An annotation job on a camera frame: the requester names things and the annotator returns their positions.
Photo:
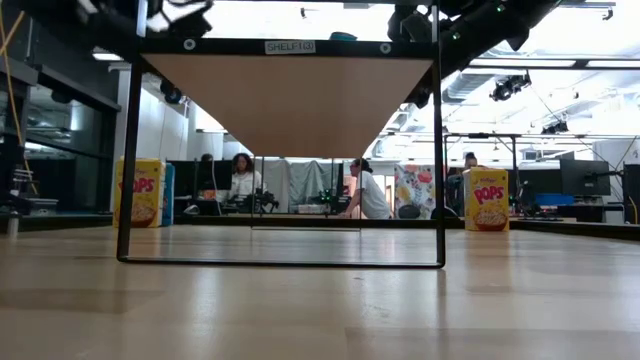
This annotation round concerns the black rounded chair back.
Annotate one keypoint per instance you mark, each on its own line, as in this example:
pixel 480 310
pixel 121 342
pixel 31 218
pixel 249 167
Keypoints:
pixel 409 212
pixel 450 214

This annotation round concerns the black table frame rail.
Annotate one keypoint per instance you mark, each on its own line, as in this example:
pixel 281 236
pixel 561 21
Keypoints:
pixel 300 221

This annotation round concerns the silver ceiling air duct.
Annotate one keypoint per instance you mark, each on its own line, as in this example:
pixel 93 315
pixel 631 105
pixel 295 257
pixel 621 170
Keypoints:
pixel 465 87

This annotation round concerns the yellow Corn Pops cereal box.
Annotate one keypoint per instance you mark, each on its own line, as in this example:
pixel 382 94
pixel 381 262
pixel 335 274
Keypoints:
pixel 150 200
pixel 486 200

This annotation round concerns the black background robot arm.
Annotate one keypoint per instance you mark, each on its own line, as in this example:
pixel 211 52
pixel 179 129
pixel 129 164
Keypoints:
pixel 265 202

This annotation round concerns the black ceiling spotlight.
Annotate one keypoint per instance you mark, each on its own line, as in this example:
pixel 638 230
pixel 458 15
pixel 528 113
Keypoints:
pixel 555 128
pixel 507 89

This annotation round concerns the ceiling strip light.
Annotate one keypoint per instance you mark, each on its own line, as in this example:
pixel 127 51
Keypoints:
pixel 107 56

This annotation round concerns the dark desk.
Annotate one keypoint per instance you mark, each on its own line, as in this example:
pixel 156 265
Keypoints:
pixel 590 212

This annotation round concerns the grey hanging curtain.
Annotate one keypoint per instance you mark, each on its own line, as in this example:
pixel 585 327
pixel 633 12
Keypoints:
pixel 305 180

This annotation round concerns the tall black panel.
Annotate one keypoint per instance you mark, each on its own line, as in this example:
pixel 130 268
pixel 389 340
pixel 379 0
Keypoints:
pixel 632 190

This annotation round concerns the black computer monitor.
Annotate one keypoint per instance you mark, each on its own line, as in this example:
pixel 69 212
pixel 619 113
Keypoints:
pixel 185 177
pixel 585 177
pixel 542 182
pixel 220 175

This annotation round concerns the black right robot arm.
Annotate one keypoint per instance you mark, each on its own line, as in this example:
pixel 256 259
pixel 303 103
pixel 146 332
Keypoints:
pixel 480 35

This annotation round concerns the white post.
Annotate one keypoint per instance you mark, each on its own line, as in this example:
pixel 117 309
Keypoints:
pixel 13 220

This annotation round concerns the black metal wood-board shelf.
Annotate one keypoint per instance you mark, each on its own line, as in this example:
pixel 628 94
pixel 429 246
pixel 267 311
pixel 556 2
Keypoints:
pixel 290 100

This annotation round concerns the floral print hanging cloth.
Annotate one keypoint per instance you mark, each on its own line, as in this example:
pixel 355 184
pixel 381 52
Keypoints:
pixel 415 190

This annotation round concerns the round black ceiling lamp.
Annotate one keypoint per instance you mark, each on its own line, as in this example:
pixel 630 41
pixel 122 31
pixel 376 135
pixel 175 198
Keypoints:
pixel 172 94

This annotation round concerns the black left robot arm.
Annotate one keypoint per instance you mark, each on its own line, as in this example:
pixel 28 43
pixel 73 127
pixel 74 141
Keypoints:
pixel 110 22

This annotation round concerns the grey bin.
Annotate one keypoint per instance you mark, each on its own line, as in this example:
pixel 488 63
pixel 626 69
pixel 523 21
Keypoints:
pixel 40 206

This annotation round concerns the person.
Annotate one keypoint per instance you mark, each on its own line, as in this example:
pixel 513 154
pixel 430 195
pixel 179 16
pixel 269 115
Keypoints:
pixel 469 160
pixel 244 182
pixel 372 197
pixel 206 158

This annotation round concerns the black overhead pole frame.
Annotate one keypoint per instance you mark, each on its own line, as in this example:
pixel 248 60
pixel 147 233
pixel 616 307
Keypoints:
pixel 480 135

